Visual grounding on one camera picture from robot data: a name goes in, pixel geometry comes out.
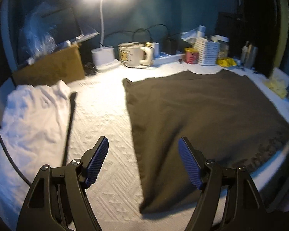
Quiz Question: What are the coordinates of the cream electric kettle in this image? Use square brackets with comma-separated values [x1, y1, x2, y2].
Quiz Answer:
[118, 42, 154, 68]

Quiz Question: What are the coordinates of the white charger plug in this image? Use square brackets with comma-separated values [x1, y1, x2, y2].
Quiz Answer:
[152, 42, 160, 59]

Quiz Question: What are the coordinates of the white crumpled garment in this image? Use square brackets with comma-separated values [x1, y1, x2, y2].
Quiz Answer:
[0, 80, 71, 182]

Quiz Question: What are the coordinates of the clear jar white lid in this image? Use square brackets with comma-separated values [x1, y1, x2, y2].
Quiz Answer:
[211, 35, 229, 59]

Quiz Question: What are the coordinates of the black power adapter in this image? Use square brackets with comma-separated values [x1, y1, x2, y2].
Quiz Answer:
[164, 38, 178, 55]

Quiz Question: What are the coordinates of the black cable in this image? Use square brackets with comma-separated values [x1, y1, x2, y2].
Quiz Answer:
[0, 110, 33, 187]

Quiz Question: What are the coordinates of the red can yellow lid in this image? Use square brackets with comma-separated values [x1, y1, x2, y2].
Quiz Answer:
[184, 48, 199, 64]

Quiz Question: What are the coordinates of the white textured bedspread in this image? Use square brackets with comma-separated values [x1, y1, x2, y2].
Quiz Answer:
[0, 61, 289, 231]

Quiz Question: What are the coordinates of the clear plastic bag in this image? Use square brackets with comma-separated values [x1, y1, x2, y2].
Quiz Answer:
[16, 2, 100, 66]

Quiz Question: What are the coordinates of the dark brown t-shirt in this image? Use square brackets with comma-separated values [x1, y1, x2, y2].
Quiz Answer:
[123, 70, 289, 214]

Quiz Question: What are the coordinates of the white perforated plastic basket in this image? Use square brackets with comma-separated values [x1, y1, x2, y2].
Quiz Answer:
[194, 38, 220, 66]

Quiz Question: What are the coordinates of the black strap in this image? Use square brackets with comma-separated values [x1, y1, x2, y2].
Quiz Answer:
[61, 91, 78, 167]

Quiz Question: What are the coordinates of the brown cardboard box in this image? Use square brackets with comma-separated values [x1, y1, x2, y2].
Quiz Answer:
[12, 45, 85, 86]

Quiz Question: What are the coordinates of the white power strip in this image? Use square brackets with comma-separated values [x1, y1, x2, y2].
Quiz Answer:
[153, 52, 185, 66]

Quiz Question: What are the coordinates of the yellow snack bag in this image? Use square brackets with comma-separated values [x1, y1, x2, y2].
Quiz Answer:
[216, 57, 237, 68]

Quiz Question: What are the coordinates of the white tissue paper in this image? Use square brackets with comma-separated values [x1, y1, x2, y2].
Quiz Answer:
[181, 25, 206, 45]

